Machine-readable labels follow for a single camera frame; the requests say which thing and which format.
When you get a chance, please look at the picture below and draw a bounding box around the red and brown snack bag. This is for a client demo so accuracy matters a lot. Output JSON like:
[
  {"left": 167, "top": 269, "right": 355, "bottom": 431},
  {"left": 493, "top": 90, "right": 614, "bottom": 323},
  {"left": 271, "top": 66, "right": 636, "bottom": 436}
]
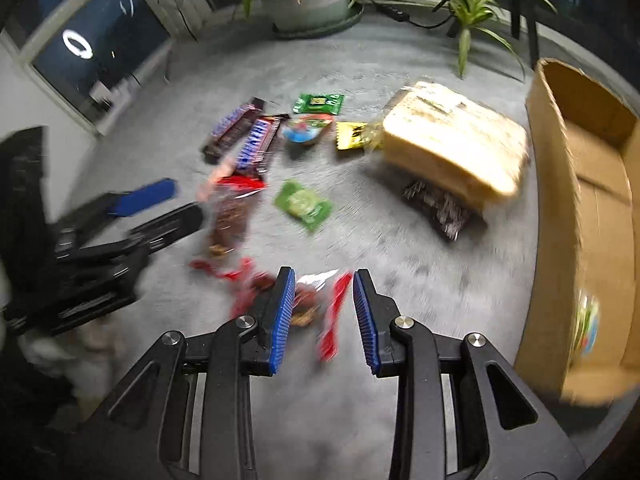
[{"left": 197, "top": 160, "right": 266, "bottom": 258}]

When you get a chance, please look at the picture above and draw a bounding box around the light green snack packet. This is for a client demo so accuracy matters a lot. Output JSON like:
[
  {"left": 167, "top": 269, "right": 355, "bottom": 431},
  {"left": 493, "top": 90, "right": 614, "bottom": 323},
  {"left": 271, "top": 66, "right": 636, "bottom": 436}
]
[{"left": 273, "top": 180, "right": 333, "bottom": 233}]

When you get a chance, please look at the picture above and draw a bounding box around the large tan snack bag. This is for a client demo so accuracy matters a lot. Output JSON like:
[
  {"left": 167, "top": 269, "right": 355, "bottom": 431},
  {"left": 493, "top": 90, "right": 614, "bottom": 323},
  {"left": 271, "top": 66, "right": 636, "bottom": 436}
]
[{"left": 380, "top": 80, "right": 531, "bottom": 202}]

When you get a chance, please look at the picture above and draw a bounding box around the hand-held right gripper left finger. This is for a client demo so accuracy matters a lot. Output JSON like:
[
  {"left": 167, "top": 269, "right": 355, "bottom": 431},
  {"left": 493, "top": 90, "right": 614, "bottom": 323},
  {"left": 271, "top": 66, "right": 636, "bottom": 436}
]
[{"left": 75, "top": 266, "right": 297, "bottom": 480}]

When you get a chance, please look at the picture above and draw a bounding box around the black chair leg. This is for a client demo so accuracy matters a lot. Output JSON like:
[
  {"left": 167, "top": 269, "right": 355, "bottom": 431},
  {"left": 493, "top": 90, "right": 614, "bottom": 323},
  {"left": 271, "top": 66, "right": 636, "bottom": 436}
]
[{"left": 505, "top": 0, "right": 542, "bottom": 69}]

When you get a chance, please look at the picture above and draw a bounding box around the cardboard box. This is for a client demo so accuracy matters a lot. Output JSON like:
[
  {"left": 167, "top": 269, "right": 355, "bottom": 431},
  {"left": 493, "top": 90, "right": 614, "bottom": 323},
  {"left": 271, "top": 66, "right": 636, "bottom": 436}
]
[{"left": 515, "top": 57, "right": 640, "bottom": 406}]

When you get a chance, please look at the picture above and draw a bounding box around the black cable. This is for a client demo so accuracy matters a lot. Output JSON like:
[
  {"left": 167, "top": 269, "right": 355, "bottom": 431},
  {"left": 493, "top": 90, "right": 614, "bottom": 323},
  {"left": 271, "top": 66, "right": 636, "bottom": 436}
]
[{"left": 407, "top": 10, "right": 457, "bottom": 29}]

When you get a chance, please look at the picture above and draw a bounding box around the yellow snack packet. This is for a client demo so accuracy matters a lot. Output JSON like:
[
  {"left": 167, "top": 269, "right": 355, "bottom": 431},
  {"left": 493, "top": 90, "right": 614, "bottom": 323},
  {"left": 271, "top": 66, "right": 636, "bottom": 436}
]
[{"left": 335, "top": 120, "right": 386, "bottom": 153}]

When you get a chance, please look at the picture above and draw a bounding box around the round colourful snack packet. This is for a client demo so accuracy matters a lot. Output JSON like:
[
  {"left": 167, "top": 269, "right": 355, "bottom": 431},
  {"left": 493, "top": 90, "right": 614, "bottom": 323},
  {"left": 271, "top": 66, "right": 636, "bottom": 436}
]
[{"left": 281, "top": 114, "right": 333, "bottom": 148}]

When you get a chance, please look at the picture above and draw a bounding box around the colourful packet with green rim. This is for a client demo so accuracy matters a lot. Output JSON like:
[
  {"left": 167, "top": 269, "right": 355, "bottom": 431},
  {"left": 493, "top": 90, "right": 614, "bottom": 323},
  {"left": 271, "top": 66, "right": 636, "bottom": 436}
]
[{"left": 570, "top": 290, "right": 601, "bottom": 359}]

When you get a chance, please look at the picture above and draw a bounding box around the white charger plug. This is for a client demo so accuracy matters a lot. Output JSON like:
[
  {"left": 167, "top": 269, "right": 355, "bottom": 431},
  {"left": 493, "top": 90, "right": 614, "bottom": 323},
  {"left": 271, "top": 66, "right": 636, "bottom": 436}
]
[{"left": 89, "top": 80, "right": 119, "bottom": 109}]

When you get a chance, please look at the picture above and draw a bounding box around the dark green snack packet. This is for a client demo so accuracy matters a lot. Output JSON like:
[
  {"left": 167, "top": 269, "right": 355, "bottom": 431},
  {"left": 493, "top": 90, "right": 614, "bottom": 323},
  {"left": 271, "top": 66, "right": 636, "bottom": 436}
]
[{"left": 291, "top": 92, "right": 347, "bottom": 116}]

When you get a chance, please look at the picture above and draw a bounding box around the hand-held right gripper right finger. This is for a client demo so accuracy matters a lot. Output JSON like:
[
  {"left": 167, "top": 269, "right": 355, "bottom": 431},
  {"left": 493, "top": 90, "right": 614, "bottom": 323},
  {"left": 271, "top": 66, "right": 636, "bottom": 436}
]
[{"left": 352, "top": 269, "right": 587, "bottom": 480}]

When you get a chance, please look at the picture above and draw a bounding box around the red candy wrapper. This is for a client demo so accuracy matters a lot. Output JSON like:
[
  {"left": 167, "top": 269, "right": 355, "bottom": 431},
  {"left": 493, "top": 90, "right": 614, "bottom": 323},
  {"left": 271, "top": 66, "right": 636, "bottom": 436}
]
[{"left": 189, "top": 256, "right": 255, "bottom": 282}]

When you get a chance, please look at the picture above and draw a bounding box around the spider plant with striped leaves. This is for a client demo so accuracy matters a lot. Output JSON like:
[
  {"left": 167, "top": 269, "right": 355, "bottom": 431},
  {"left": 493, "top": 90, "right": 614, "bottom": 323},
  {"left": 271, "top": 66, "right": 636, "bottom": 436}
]
[{"left": 417, "top": 0, "right": 558, "bottom": 81}]

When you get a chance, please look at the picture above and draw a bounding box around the red clear snack packet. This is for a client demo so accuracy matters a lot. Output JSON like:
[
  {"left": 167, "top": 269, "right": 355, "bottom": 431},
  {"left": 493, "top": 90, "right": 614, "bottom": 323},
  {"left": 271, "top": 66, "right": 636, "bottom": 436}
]
[{"left": 232, "top": 269, "right": 353, "bottom": 362}]

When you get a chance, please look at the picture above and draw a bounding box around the dark window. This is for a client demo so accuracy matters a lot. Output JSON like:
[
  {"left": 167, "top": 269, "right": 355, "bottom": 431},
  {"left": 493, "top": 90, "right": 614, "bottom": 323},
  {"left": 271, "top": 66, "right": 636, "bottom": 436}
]
[{"left": 30, "top": 0, "right": 173, "bottom": 132}]

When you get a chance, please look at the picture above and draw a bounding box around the dark striped snack packet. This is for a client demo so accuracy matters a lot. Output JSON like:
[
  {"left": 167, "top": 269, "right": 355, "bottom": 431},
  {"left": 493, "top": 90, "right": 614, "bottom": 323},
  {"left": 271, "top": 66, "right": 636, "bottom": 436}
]
[{"left": 402, "top": 180, "right": 483, "bottom": 243}]

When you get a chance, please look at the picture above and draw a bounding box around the black power strip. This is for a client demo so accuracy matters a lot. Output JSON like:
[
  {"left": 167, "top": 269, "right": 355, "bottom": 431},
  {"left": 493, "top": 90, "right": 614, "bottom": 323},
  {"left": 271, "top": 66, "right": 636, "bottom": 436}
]
[{"left": 372, "top": 0, "right": 412, "bottom": 24}]

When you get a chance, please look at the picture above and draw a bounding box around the blue and red snack bar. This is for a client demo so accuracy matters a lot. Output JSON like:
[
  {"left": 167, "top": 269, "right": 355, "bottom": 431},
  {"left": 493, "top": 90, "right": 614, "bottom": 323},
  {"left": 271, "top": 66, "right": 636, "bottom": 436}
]
[{"left": 235, "top": 115, "right": 291, "bottom": 181}]

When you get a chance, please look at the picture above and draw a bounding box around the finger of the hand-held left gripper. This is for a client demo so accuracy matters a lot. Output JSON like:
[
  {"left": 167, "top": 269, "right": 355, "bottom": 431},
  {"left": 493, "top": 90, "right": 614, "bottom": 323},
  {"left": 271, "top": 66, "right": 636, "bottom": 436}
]
[
  {"left": 57, "top": 203, "right": 204, "bottom": 262},
  {"left": 57, "top": 177, "right": 179, "bottom": 234}
]

